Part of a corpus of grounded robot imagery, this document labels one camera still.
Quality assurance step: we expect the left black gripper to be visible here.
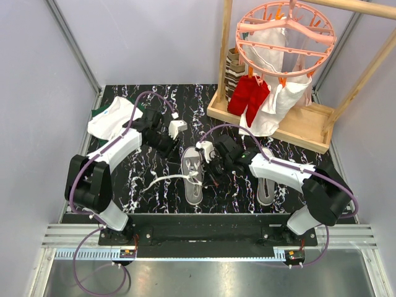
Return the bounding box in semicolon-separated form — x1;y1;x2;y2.
145;131;182;165

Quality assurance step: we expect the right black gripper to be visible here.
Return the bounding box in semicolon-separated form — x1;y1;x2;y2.
201;154;233;187

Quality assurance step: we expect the white shoelace of sneaker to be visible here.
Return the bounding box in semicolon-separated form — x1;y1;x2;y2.
139;166;207;194

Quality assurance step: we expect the grey sneaker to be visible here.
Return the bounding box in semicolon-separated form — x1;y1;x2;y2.
181;147;204;206
256;147;277;206

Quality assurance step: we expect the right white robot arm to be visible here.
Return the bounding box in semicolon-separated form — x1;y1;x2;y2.
196;135;351;246

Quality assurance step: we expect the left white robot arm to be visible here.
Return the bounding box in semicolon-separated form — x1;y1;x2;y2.
64;109;187;245

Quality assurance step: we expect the white folded shirt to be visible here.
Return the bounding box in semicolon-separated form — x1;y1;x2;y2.
87;96;143;140

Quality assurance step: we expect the green folded garment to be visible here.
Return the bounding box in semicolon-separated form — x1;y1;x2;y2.
91;98;149;146

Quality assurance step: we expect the red hanging garment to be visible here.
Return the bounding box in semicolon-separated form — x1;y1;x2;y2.
228;75;270;127

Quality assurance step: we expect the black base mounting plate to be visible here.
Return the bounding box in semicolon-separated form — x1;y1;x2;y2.
98;213;317;261

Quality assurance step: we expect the brown striped sock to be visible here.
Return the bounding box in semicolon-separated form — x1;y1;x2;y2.
225;48;245;101

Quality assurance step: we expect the white hanging cloth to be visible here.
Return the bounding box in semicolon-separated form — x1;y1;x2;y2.
238;26;314;137

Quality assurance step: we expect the pink round clothes hanger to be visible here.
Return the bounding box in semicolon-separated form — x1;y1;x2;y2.
235;1;337;84

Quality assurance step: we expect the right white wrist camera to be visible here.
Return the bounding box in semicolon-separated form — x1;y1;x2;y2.
196;140;214;163

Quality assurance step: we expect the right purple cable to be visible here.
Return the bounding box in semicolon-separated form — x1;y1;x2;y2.
199;123;359;269

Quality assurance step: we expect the purple cable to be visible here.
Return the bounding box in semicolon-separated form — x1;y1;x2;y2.
199;123;359;269
68;91;180;293

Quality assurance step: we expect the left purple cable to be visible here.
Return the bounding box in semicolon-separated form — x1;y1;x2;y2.
68;91;180;293

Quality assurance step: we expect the wooden drying rack frame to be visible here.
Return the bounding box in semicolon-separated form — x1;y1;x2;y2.
207;0;395;153

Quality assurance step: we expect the aluminium rail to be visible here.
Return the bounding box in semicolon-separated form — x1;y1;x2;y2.
42;224;377;262

